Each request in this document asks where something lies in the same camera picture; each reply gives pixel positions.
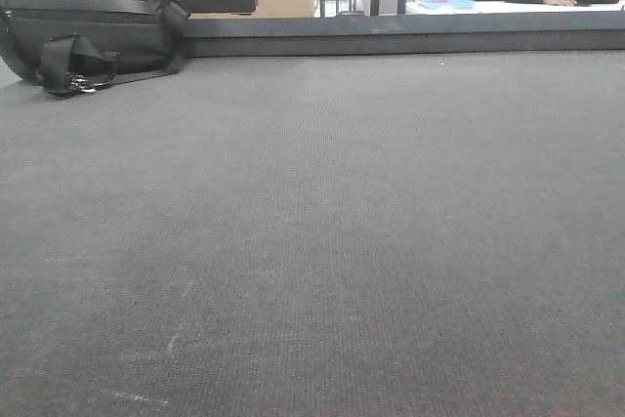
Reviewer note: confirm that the black shoulder bag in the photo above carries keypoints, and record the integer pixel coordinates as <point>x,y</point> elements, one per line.
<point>75,47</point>

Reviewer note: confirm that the light blue tray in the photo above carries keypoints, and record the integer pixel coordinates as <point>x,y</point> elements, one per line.
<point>448,4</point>

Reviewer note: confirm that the white table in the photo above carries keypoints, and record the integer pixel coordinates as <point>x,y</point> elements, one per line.
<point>499,7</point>

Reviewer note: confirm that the black conveyor side rail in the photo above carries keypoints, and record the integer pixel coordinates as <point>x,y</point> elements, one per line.
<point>568,30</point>

